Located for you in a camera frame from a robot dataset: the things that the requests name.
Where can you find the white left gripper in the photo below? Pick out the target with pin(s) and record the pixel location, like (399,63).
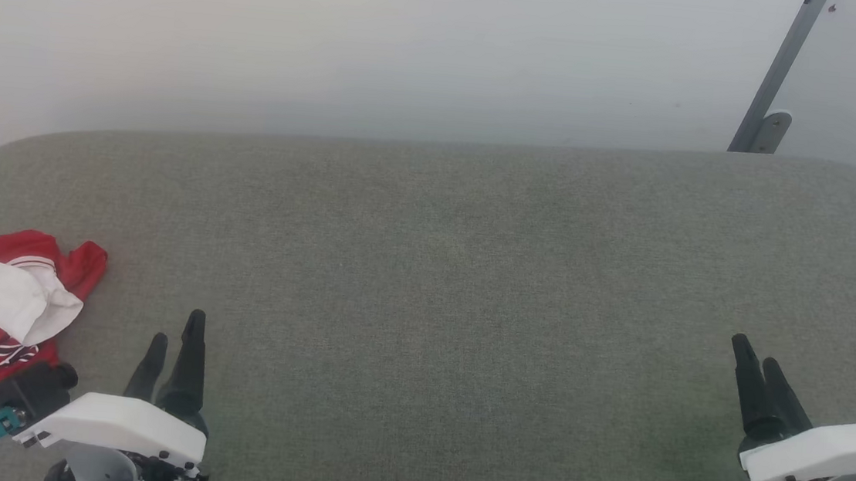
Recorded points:
(117,424)

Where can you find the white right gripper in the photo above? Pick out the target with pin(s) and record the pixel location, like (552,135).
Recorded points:
(820,453)

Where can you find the grey rounded mounting plate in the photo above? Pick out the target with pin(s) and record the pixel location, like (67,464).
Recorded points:
(772,131)

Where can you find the grey-green fabric sofa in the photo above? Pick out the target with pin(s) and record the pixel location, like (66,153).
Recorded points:
(439,288)

